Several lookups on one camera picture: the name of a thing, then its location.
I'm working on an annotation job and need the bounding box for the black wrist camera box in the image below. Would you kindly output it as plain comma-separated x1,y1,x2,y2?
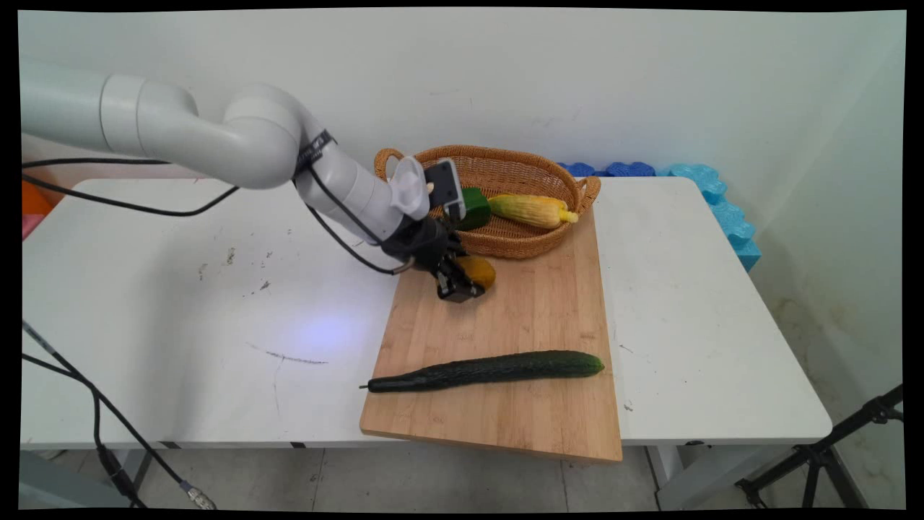
424,158,467,222

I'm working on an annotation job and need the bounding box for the white table leg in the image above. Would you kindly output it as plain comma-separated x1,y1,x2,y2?
646,442,730,511

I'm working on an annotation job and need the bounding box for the black cable with metal plug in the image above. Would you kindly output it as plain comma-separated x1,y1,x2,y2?
20,155,218,511

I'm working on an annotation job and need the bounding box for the white table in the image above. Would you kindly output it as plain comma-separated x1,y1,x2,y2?
20,172,417,508

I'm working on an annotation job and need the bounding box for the woven wicker basket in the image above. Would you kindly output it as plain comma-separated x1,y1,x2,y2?
373,144,602,260

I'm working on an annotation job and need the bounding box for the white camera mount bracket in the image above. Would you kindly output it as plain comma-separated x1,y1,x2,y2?
389,155,432,222

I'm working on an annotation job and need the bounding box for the green bell pepper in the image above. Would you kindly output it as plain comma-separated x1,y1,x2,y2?
453,186,493,233

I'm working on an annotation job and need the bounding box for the grey table leg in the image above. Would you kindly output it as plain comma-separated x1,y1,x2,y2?
108,448,157,506

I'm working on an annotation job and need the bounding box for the black strap on forearm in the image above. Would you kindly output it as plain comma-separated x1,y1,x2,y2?
295,129,338,175

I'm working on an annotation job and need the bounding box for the black tripod stand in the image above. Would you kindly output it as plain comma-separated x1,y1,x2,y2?
734,383,905,510

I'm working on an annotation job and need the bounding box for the yellow corn cob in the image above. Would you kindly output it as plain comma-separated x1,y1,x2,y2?
488,194,580,230

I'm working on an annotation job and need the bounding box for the brown-yellow mango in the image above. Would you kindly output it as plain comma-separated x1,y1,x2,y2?
456,253,498,292

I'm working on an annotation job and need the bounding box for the orange box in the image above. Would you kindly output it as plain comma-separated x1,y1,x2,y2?
21,180,56,219

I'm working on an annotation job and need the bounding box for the light blue foam mat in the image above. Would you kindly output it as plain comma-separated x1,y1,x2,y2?
655,163,763,273

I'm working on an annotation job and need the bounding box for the wooden cutting board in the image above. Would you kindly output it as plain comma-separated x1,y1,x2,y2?
359,205,624,463

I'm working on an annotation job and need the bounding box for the long dark green cucumber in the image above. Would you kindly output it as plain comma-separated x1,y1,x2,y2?
359,350,606,394

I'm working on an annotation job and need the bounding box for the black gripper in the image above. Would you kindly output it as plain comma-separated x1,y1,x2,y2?
380,216,487,303

